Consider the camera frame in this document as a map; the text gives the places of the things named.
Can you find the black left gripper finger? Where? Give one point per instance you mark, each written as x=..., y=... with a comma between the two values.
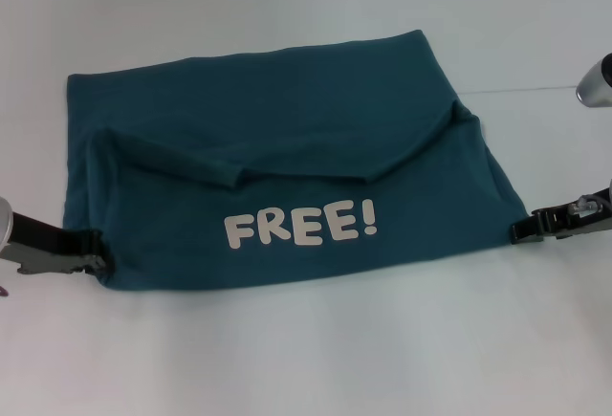
x=102, y=248

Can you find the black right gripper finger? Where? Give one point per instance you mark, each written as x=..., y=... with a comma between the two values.
x=523, y=230

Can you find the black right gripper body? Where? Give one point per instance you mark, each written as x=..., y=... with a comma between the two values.
x=578, y=222

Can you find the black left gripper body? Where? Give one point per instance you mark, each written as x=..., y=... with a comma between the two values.
x=48, y=246

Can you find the teal blue shirt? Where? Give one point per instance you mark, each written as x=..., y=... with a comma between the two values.
x=268, y=158

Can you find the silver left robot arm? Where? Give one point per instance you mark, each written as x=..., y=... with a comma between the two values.
x=5, y=220

